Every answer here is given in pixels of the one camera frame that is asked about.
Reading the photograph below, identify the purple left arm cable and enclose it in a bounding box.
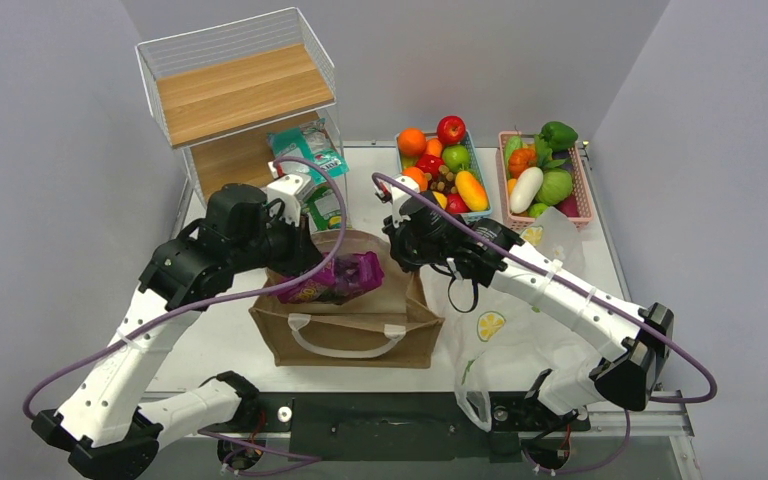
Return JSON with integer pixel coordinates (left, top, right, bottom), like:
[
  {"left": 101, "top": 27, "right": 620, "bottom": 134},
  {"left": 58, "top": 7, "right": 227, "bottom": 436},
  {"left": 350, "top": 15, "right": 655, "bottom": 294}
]
[{"left": 22, "top": 156, "right": 349, "bottom": 422}]

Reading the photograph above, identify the clear plastic lemon-print bag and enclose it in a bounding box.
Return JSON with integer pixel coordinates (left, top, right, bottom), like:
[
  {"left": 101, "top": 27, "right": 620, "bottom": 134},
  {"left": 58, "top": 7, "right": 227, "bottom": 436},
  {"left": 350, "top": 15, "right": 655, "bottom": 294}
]
[{"left": 446, "top": 206, "right": 587, "bottom": 433}]

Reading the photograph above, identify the orange pumpkin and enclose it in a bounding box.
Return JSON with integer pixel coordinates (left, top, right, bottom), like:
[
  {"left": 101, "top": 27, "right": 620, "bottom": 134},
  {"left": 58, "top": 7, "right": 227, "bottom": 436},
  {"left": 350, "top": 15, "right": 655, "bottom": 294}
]
[{"left": 507, "top": 147, "right": 538, "bottom": 179}]

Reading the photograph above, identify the brown jute tote bag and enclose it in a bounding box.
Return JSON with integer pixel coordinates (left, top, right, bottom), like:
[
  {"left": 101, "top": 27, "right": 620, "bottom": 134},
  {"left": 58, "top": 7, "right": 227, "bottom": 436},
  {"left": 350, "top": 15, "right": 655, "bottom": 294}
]
[{"left": 249, "top": 229, "right": 444, "bottom": 369}]

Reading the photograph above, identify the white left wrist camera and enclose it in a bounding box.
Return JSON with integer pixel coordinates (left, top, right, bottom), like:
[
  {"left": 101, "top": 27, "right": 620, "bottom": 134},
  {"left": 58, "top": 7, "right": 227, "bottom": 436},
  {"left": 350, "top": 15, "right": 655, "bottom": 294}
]
[{"left": 264, "top": 161, "right": 315, "bottom": 227}]

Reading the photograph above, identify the white wire wooden shelf rack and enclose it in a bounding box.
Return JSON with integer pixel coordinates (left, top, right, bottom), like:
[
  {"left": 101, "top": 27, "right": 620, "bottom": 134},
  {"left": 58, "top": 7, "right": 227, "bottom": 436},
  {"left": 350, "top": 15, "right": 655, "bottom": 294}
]
[{"left": 136, "top": 7, "right": 344, "bottom": 204}]

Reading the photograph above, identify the purple snack packet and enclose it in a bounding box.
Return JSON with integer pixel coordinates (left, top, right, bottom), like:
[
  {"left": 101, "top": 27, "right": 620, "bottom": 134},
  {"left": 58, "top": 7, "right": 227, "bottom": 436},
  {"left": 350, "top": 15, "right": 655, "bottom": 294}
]
[{"left": 276, "top": 251, "right": 385, "bottom": 305}]

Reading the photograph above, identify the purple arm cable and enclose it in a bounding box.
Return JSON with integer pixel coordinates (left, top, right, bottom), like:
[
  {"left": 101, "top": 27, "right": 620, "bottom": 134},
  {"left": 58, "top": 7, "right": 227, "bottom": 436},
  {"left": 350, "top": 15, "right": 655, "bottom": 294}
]
[
  {"left": 371, "top": 172, "right": 719, "bottom": 405},
  {"left": 22, "top": 156, "right": 349, "bottom": 422}
]

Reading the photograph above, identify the white eggplant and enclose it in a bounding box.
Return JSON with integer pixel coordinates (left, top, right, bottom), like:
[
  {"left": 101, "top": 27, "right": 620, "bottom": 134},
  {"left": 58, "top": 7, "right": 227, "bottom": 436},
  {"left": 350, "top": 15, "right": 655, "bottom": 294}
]
[{"left": 509, "top": 167, "right": 544, "bottom": 214}]

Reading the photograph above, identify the yellow orange mango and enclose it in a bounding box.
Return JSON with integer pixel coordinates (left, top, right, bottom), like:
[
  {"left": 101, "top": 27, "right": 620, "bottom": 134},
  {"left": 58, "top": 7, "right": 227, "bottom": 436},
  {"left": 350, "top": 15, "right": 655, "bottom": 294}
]
[{"left": 455, "top": 171, "right": 489, "bottom": 212}]

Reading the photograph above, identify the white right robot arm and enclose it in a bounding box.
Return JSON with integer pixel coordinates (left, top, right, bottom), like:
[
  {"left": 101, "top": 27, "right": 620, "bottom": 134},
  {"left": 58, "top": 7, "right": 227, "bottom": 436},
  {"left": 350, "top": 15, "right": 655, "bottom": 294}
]
[{"left": 383, "top": 191, "right": 672, "bottom": 429}]

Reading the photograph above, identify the green apple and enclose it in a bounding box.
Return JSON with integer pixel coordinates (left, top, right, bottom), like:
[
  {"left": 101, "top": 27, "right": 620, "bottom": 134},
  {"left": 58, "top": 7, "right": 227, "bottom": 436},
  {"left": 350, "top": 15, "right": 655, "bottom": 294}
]
[{"left": 441, "top": 144, "right": 471, "bottom": 173}]

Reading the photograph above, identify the orange fruit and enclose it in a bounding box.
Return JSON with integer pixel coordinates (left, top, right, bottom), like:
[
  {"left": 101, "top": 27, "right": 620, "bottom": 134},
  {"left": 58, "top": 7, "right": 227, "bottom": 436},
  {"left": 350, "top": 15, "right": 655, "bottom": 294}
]
[
  {"left": 402, "top": 166, "right": 428, "bottom": 192},
  {"left": 396, "top": 127, "right": 427, "bottom": 157}
]

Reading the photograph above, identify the green cabbage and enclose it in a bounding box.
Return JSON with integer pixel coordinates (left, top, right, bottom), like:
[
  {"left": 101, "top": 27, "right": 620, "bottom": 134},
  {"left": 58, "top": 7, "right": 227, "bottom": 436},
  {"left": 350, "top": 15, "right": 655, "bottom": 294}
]
[{"left": 535, "top": 168, "right": 573, "bottom": 206}]

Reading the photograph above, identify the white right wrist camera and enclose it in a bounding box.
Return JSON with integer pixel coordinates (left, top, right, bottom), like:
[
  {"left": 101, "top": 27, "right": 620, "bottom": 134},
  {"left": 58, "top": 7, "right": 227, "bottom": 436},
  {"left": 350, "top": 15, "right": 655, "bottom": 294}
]
[{"left": 373, "top": 173, "right": 421, "bottom": 227}]

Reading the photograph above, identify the orange fruit back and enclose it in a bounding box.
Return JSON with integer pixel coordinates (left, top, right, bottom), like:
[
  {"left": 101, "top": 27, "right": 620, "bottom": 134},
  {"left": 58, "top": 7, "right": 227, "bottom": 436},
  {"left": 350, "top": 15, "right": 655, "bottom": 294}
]
[{"left": 396, "top": 127, "right": 427, "bottom": 157}]

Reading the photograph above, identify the orange fruit front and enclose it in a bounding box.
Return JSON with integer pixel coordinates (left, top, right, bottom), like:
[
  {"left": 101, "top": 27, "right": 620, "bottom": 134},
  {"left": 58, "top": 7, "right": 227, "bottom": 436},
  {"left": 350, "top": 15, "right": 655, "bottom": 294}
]
[{"left": 402, "top": 166, "right": 428, "bottom": 192}]

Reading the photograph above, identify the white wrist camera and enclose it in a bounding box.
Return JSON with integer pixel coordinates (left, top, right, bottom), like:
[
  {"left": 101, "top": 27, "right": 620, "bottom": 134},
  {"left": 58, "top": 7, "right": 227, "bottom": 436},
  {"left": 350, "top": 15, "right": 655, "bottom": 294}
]
[
  {"left": 373, "top": 173, "right": 421, "bottom": 227},
  {"left": 264, "top": 161, "right": 315, "bottom": 227}
]

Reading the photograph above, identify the green bell pepper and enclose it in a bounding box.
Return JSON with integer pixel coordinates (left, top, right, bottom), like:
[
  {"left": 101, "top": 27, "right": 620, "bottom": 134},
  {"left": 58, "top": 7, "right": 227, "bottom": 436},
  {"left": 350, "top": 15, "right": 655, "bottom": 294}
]
[{"left": 540, "top": 121, "right": 579, "bottom": 152}]

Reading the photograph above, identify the red apple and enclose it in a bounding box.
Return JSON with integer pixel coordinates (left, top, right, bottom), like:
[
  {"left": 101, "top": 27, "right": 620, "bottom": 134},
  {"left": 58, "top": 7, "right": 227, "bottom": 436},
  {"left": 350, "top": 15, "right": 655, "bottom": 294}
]
[{"left": 436, "top": 115, "right": 467, "bottom": 146}]

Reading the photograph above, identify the red bell pepper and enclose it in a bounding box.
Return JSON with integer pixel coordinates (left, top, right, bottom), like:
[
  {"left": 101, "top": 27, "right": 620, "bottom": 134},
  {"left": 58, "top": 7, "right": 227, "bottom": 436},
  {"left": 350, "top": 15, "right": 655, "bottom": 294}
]
[{"left": 415, "top": 154, "right": 445, "bottom": 179}]

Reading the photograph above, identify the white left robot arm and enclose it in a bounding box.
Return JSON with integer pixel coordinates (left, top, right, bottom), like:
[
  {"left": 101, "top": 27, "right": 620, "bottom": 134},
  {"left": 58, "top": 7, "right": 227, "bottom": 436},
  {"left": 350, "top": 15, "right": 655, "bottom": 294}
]
[{"left": 32, "top": 175, "right": 322, "bottom": 479}]

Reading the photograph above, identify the pink plastic vegetable basket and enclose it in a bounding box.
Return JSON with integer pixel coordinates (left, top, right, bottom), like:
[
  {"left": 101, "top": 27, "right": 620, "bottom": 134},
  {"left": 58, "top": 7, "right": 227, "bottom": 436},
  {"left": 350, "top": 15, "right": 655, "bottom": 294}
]
[{"left": 496, "top": 131, "right": 596, "bottom": 232}]

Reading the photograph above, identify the yellow lemon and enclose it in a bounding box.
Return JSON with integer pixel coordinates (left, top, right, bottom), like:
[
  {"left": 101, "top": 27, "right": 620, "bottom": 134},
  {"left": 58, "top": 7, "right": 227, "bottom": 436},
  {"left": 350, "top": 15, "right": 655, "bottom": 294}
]
[{"left": 432, "top": 191, "right": 448, "bottom": 209}]

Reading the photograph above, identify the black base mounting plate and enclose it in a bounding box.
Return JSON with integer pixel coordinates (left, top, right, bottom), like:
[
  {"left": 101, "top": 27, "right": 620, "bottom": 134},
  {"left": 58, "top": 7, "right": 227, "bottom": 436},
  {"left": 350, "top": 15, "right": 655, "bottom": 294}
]
[{"left": 208, "top": 392, "right": 591, "bottom": 463}]

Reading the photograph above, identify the teal snack packet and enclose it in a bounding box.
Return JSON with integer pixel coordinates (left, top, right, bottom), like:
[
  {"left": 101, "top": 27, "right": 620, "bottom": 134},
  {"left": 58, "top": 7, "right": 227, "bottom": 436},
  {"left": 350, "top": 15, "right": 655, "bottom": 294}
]
[{"left": 267, "top": 118, "right": 349, "bottom": 178}]

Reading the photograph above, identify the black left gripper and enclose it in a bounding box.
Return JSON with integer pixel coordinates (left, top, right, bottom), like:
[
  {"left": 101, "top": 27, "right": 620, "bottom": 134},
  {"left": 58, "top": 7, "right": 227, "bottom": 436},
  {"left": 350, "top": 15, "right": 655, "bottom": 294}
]
[{"left": 230, "top": 205, "right": 323, "bottom": 278}]

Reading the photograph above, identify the blue plastic fruit basket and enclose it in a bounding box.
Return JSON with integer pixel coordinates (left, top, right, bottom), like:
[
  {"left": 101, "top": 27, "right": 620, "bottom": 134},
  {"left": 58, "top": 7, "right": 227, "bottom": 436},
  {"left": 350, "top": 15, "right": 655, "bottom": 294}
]
[{"left": 396, "top": 131, "right": 492, "bottom": 222}]

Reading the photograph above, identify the green snack packet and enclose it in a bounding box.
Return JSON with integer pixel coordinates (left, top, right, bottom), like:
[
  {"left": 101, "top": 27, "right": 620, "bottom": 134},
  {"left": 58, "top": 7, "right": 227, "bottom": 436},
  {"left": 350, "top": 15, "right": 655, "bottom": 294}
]
[{"left": 305, "top": 184, "right": 343, "bottom": 232}]

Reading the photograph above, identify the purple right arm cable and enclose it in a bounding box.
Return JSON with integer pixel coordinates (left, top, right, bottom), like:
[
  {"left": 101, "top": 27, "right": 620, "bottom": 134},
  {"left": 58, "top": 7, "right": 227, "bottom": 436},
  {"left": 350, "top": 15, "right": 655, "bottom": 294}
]
[{"left": 371, "top": 172, "right": 719, "bottom": 405}]

